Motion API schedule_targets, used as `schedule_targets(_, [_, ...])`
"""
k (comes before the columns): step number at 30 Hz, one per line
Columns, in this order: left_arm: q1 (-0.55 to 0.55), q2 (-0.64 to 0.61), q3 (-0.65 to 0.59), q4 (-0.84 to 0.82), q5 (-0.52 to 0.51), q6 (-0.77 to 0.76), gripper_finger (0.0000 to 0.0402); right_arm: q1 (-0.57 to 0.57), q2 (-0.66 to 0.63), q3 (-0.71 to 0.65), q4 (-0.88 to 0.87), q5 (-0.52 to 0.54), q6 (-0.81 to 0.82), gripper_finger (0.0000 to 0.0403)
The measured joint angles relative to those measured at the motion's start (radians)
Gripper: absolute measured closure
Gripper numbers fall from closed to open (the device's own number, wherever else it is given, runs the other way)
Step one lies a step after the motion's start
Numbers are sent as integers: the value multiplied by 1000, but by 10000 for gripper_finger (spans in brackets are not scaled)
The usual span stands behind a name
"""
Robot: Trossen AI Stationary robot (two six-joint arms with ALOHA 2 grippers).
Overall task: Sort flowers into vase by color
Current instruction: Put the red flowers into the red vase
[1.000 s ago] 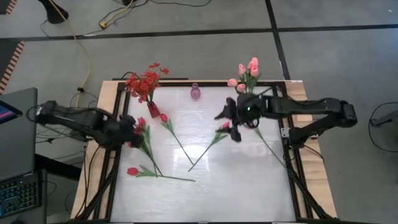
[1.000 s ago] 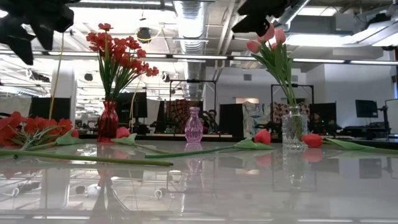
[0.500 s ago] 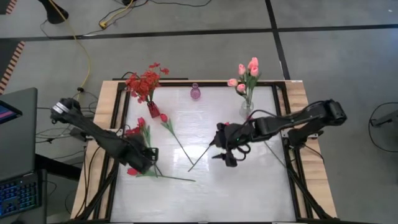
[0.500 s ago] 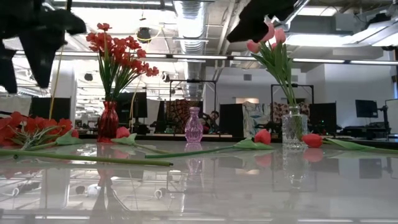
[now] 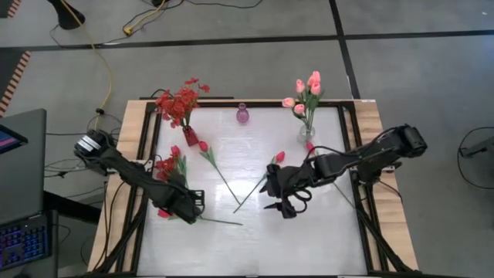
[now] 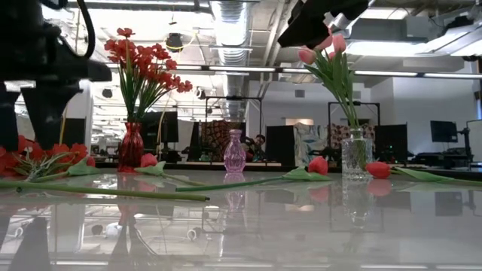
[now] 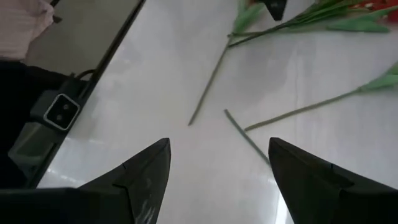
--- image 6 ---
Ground clear cut-glass vase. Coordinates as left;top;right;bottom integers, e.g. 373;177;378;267
340;127;374;181

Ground black partition panel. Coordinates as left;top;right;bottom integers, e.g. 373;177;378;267
62;117;87;148
265;125;297;166
374;123;409;165

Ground yellow cable with plug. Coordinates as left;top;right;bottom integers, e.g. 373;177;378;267
156;32;199;146

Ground white screen panel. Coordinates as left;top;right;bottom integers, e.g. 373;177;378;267
466;119;482;163

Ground red ribbed glass vase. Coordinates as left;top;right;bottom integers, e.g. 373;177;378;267
117;122;146;173

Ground black metal stand frame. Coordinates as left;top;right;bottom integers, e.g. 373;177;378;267
326;99;381;129
204;96;264;159

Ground red tulip stems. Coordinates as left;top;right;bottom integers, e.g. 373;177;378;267
93;160;482;180

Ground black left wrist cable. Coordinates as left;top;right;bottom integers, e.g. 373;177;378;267
76;0;96;60

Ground person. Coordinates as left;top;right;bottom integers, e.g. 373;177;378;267
244;133;268;163

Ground long LED light strip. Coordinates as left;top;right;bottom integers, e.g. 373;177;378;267
105;62;482;80

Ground purple glass vase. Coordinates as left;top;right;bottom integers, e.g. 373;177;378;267
223;129;246;174

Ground floral printed fabric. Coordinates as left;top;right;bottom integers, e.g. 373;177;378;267
293;122;377;166

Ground white building column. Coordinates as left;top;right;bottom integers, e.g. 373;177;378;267
62;81;94;157

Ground red blossom spray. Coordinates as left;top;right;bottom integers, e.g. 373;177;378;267
0;134;88;181
103;26;151;125
135;43;194;125

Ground silver ventilation duct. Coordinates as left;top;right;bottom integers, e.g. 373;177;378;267
210;0;253;121

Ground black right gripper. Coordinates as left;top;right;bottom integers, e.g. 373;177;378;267
277;0;371;50

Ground dark red patterned fabric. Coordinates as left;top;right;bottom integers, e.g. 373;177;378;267
199;120;248;163

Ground black ceiling dome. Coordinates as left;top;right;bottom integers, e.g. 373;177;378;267
165;32;185;53

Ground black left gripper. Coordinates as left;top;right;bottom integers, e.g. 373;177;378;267
0;0;113;152

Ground black computer monitor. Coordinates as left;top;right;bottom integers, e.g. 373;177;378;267
141;111;180;144
430;120;459;143

